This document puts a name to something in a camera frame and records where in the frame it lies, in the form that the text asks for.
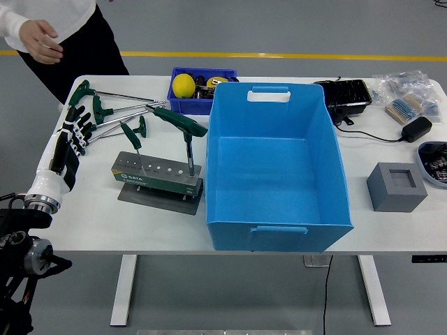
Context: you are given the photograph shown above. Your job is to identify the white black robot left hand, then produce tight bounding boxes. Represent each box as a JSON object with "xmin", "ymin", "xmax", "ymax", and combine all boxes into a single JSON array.
[{"xmin": 24, "ymin": 104, "xmax": 98, "ymax": 206}]

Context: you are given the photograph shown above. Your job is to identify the person's right hand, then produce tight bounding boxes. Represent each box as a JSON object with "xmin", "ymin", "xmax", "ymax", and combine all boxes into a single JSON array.
[{"xmin": 19, "ymin": 20, "xmax": 64, "ymax": 65}]

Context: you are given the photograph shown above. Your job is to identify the thin green T-handle hex wrench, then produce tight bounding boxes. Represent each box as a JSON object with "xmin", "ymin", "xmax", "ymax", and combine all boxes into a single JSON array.
[{"xmin": 119, "ymin": 120, "xmax": 146, "ymax": 175}]

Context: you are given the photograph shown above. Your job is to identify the green silver wrench holder stand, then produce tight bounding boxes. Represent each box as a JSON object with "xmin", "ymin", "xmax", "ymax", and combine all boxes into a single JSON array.
[{"xmin": 110, "ymin": 150, "xmax": 205, "ymax": 216}]

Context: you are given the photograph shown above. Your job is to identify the large green T-handle hex wrench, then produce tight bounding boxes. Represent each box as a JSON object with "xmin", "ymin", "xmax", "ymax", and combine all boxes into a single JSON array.
[{"xmin": 145, "ymin": 105, "xmax": 210, "ymax": 177}]

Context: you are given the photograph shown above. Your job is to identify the large light blue plastic box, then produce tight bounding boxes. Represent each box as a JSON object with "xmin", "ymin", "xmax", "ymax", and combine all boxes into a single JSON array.
[{"xmin": 205, "ymin": 82, "xmax": 355, "ymax": 253}]

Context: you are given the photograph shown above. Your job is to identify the person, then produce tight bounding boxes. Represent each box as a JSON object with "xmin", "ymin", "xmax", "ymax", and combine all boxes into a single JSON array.
[{"xmin": 0, "ymin": 0, "xmax": 131, "ymax": 105}]

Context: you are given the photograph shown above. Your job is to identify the white table leg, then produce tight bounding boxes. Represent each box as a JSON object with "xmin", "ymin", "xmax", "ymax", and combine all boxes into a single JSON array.
[
  {"xmin": 358, "ymin": 254, "xmax": 391, "ymax": 327},
  {"xmin": 110, "ymin": 254, "xmax": 138, "ymax": 327}
]

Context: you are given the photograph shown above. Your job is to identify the yellow lemon-shaped ball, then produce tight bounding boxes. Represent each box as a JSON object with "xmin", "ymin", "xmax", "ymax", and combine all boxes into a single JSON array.
[{"xmin": 173, "ymin": 73, "xmax": 196, "ymax": 98}]

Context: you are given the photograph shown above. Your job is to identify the small dark blue parts bin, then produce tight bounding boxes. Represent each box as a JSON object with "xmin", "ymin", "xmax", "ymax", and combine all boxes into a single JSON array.
[{"xmin": 166, "ymin": 66, "xmax": 238, "ymax": 115}]

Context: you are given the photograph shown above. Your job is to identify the dark metal parts in bin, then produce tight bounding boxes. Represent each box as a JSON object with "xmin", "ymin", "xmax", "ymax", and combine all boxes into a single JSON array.
[{"xmin": 194, "ymin": 75, "xmax": 214, "ymax": 100}]

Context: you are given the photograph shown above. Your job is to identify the black plastic tray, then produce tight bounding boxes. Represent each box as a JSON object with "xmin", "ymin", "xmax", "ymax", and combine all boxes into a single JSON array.
[{"xmin": 314, "ymin": 79, "xmax": 373, "ymax": 126}]

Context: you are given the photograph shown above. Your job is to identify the grey cube with square recess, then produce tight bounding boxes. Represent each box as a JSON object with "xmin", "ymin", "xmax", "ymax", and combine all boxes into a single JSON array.
[{"xmin": 366, "ymin": 161, "xmax": 429, "ymax": 213}]

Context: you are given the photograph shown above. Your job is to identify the taped resistor strip bundle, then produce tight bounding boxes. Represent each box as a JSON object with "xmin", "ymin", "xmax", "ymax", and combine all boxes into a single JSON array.
[{"xmin": 385, "ymin": 94, "xmax": 425, "ymax": 125}]

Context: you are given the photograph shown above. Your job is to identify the black power adapter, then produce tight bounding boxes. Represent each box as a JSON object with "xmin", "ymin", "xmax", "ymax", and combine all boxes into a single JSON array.
[{"xmin": 401, "ymin": 116, "xmax": 433, "ymax": 143}]

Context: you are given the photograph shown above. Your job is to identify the clear bags of blue resistors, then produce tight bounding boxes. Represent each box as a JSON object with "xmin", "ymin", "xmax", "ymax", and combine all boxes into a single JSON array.
[{"xmin": 372, "ymin": 69, "xmax": 441, "ymax": 116}]

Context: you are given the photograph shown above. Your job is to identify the light blue bowl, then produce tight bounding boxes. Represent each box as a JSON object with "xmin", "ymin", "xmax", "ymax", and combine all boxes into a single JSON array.
[{"xmin": 417, "ymin": 140, "xmax": 447, "ymax": 189}]

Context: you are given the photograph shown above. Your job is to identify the dark small parts in bowl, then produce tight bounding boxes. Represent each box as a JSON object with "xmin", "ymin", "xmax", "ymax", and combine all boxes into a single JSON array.
[{"xmin": 420, "ymin": 143, "xmax": 447, "ymax": 182}]

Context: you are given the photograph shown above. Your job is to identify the short green T-handle hex wrench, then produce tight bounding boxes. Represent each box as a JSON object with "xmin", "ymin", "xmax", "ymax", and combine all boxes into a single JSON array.
[{"xmin": 98, "ymin": 114, "xmax": 148, "ymax": 140}]

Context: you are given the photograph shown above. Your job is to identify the metal bracket under table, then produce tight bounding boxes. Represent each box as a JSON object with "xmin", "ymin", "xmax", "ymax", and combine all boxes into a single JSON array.
[{"xmin": 302, "ymin": 254, "xmax": 331, "ymax": 268}]

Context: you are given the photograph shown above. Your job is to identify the black hanging power cable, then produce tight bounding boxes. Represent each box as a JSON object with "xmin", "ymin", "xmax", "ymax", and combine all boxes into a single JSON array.
[{"xmin": 321, "ymin": 254, "xmax": 335, "ymax": 335}]

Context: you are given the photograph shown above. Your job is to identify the black adapter cord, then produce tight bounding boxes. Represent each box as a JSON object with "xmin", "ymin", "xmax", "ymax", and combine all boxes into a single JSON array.
[{"xmin": 333, "ymin": 104, "xmax": 406, "ymax": 143}]

